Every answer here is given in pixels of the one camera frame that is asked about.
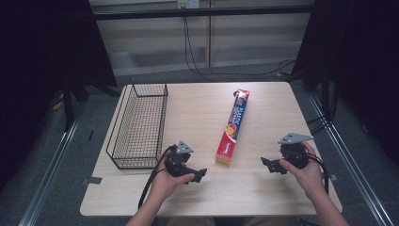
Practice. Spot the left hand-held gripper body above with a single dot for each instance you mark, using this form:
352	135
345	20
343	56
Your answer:
177	164

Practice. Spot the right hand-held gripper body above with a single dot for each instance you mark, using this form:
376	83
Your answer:
295	155

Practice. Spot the red plastic wrap box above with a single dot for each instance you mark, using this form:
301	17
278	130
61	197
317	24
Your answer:
232	127

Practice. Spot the person's left hand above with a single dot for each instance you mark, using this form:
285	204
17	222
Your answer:
164	185

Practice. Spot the person's right hand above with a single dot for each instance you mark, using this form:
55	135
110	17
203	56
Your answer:
309	179

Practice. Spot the person's left leg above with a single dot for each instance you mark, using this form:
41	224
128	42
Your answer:
188	222

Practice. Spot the person's leg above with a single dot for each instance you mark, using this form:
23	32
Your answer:
273	222
188	222

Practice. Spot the grey tape piece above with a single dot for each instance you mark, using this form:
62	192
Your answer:
334	177
92	180

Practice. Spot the person's right leg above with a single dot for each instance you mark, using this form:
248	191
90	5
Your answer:
273	222

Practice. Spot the black metal stand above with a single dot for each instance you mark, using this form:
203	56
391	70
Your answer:
68	106
326	94

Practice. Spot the dark curtain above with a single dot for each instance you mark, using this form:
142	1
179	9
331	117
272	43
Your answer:
37	62
363	62

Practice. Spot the black horizontal bar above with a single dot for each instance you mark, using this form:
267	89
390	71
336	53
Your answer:
156	13

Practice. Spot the aluminium floor rail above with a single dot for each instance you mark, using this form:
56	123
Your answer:
47	179
354	163

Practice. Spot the white wall socket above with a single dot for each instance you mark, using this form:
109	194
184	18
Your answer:
188	3

